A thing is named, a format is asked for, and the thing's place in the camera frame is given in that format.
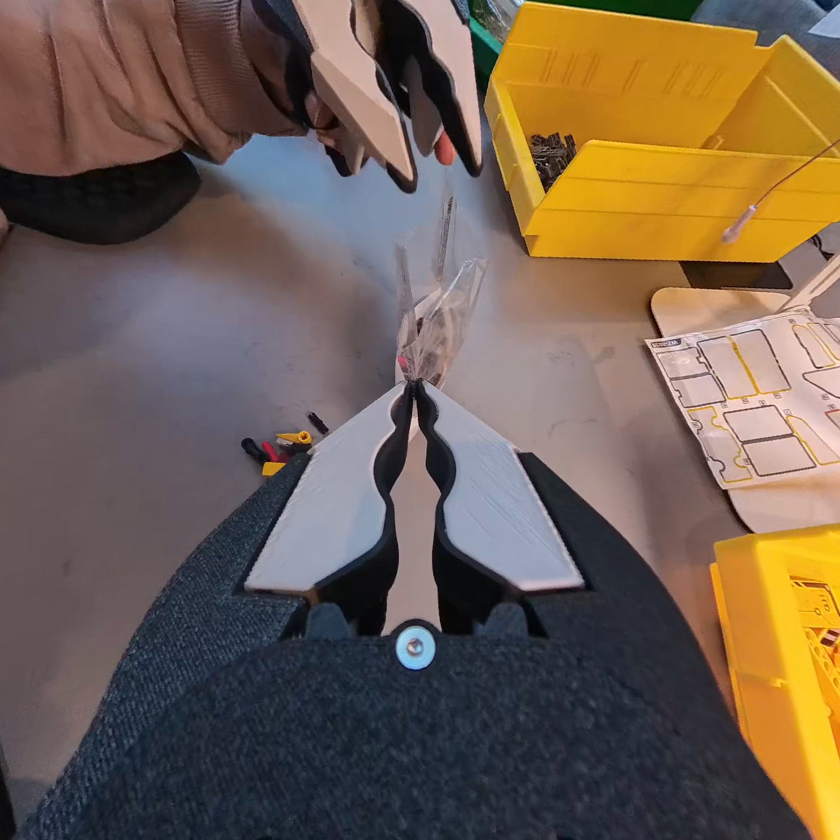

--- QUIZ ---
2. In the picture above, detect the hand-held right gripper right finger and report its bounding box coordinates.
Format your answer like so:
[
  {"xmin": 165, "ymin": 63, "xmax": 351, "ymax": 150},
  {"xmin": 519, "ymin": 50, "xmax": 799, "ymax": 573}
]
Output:
[{"xmin": 418, "ymin": 382, "xmax": 588, "ymax": 631}]

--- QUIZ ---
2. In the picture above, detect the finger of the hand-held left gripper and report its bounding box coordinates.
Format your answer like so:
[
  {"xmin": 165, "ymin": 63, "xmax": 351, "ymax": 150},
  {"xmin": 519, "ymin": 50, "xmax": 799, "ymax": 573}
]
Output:
[
  {"xmin": 381, "ymin": 0, "xmax": 484, "ymax": 178},
  {"xmin": 289, "ymin": 0, "xmax": 418, "ymax": 191}
]

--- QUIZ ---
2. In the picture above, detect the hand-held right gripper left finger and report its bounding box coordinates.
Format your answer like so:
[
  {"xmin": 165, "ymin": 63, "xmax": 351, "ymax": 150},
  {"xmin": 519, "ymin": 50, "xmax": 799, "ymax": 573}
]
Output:
[{"xmin": 241, "ymin": 382, "xmax": 417, "ymax": 631}]

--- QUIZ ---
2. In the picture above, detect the pile of small colourful parts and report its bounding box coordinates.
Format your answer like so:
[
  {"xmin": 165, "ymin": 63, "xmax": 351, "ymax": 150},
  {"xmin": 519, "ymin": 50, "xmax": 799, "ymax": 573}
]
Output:
[{"xmin": 241, "ymin": 414, "xmax": 332, "ymax": 476}]

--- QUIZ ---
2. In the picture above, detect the clear plastic bag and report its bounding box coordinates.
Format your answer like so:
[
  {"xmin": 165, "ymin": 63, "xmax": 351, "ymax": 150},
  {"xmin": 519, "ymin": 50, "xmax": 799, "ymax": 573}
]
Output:
[{"xmin": 392, "ymin": 197, "xmax": 489, "ymax": 392}]

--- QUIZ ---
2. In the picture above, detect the person's left forearm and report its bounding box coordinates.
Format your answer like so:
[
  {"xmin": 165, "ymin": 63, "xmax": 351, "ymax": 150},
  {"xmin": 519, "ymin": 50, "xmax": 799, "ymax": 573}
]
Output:
[{"xmin": 0, "ymin": 0, "xmax": 309, "ymax": 178}]

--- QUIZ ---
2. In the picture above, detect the person's left hand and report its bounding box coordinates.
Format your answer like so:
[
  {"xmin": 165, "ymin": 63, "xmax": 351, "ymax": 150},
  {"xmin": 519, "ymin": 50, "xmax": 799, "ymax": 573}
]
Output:
[{"xmin": 279, "ymin": 53, "xmax": 345, "ymax": 139}]

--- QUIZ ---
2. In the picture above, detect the pile of grey connector parts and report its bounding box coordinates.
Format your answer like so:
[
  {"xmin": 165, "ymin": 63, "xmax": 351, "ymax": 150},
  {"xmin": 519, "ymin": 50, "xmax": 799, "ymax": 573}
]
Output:
[{"xmin": 528, "ymin": 129, "xmax": 581, "ymax": 178}]

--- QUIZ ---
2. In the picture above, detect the green bin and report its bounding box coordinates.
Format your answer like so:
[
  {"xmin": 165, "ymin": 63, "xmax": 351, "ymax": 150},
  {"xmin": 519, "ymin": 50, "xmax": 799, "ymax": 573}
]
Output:
[{"xmin": 462, "ymin": 0, "xmax": 706, "ymax": 90}]

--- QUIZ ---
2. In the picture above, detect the yellow bin with grey parts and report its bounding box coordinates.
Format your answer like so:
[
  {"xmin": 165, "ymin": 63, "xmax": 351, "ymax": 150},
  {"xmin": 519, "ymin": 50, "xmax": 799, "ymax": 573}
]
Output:
[{"xmin": 483, "ymin": 0, "xmax": 840, "ymax": 263}]

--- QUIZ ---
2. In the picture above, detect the white sticker sheet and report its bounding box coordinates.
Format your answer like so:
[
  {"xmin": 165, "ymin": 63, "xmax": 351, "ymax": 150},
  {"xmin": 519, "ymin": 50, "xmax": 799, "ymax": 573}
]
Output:
[{"xmin": 644, "ymin": 309, "xmax": 840, "ymax": 489}]

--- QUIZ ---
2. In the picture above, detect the yellow divided bin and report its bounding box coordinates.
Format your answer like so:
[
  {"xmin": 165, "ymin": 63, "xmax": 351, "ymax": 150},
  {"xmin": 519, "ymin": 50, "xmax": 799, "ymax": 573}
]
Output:
[{"xmin": 710, "ymin": 525, "xmax": 840, "ymax": 840}]

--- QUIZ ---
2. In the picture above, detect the pile of yellow parts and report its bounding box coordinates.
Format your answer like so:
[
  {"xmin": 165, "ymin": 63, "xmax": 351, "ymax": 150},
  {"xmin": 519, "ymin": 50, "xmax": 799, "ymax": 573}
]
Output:
[{"xmin": 788, "ymin": 578, "xmax": 840, "ymax": 670}]

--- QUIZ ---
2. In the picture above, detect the white stand pole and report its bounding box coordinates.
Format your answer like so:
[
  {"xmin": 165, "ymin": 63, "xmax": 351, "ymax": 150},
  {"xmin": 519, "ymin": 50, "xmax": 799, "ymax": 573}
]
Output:
[{"xmin": 801, "ymin": 250, "xmax": 840, "ymax": 322}]

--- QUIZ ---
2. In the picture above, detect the white cord with plug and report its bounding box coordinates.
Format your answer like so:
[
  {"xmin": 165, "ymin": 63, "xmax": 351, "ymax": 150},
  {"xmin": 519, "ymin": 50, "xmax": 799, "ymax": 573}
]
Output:
[{"xmin": 720, "ymin": 138, "xmax": 840, "ymax": 244}]

